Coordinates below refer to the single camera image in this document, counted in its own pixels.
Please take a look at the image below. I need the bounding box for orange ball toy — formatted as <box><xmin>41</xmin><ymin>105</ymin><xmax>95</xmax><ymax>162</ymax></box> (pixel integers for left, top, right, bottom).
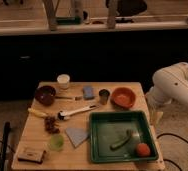
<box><xmin>136</xmin><ymin>143</ymin><xmax>151</xmax><ymax>157</ymax></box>

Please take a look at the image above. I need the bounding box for green plastic cup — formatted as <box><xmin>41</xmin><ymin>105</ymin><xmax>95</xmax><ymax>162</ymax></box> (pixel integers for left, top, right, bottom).
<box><xmin>48</xmin><ymin>134</ymin><xmax>64</xmax><ymax>151</ymax></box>

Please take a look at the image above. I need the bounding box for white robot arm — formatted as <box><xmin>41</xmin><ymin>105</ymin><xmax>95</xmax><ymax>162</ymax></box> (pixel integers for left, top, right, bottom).
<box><xmin>146</xmin><ymin>62</ymin><xmax>188</xmax><ymax>108</ymax></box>

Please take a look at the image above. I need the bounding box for fork with dark handle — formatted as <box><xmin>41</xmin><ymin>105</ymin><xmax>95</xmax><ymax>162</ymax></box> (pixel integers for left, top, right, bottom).
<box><xmin>55</xmin><ymin>96</ymin><xmax>82</xmax><ymax>101</ymax></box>

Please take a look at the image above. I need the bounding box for black floor cable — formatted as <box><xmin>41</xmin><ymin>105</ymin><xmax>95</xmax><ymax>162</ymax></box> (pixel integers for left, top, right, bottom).
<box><xmin>156</xmin><ymin>132</ymin><xmax>188</xmax><ymax>171</ymax></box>

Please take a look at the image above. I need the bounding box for white handled black brush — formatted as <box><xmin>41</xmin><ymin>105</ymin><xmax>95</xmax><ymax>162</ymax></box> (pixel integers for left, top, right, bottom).
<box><xmin>57</xmin><ymin>105</ymin><xmax>96</xmax><ymax>120</ymax></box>

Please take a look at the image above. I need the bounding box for dark red bowl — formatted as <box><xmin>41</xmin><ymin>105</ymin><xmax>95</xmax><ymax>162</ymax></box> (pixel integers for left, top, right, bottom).
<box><xmin>34</xmin><ymin>85</ymin><xmax>56</xmax><ymax>106</ymax></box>

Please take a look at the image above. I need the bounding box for orange plastic bowl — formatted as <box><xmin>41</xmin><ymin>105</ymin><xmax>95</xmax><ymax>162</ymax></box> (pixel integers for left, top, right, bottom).
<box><xmin>111</xmin><ymin>87</ymin><xmax>136</xmax><ymax>109</ymax></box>

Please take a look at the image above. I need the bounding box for white plastic cup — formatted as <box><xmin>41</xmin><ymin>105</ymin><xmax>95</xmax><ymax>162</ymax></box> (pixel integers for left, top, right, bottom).
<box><xmin>57</xmin><ymin>74</ymin><xmax>70</xmax><ymax>89</ymax></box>

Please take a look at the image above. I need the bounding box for grey blue cloth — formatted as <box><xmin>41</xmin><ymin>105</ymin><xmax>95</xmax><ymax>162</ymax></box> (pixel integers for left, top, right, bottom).
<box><xmin>65</xmin><ymin>127</ymin><xmax>89</xmax><ymax>148</ymax></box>

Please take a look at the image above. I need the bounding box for blue sponge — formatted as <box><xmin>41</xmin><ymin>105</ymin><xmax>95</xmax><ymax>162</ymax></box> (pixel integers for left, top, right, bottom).
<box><xmin>83</xmin><ymin>86</ymin><xmax>94</xmax><ymax>100</ymax></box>

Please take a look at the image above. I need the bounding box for brown wooden block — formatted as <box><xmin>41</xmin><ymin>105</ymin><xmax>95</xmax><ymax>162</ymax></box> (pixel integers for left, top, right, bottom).
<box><xmin>17</xmin><ymin>147</ymin><xmax>46</xmax><ymax>164</ymax></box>

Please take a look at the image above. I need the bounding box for green plastic tray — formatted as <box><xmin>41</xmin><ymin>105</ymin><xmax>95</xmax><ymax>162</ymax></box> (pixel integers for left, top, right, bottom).
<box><xmin>89</xmin><ymin>111</ymin><xmax>159</xmax><ymax>163</ymax></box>

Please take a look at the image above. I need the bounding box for metal cup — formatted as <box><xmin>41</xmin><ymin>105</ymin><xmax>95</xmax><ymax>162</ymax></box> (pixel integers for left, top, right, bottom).
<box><xmin>99</xmin><ymin>89</ymin><xmax>110</xmax><ymax>105</ymax></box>

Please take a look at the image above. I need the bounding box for black stand pole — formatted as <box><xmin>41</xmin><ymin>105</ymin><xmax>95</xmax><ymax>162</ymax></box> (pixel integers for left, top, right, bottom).
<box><xmin>0</xmin><ymin>122</ymin><xmax>11</xmax><ymax>171</ymax></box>

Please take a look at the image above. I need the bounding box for yellow banana toy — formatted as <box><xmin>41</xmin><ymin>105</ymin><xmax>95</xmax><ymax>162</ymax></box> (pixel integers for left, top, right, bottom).
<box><xmin>28</xmin><ymin>108</ymin><xmax>48</xmax><ymax>118</ymax></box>

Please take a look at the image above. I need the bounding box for brown grape bunch toy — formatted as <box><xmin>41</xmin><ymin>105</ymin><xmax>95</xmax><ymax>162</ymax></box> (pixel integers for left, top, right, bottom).
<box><xmin>44</xmin><ymin>117</ymin><xmax>60</xmax><ymax>134</ymax></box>

